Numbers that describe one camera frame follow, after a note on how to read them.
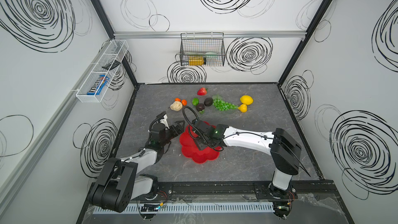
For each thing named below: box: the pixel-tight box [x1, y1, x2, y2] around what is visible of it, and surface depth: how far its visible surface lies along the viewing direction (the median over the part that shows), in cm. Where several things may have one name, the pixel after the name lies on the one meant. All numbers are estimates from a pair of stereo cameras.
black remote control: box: [101, 60, 122, 71], surface depth 82 cm
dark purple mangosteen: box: [195, 103, 205, 112], surface depth 104 cm
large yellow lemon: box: [239, 94, 254, 106], surface depth 108 cm
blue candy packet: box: [86, 74, 110, 96], surface depth 72 cm
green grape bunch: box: [212, 98, 239, 111], surface depth 104 cm
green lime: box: [192, 97, 200, 106], surface depth 107 cm
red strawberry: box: [196, 87, 209, 96], surface depth 114 cm
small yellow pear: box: [237, 103, 248, 113], surface depth 104 cm
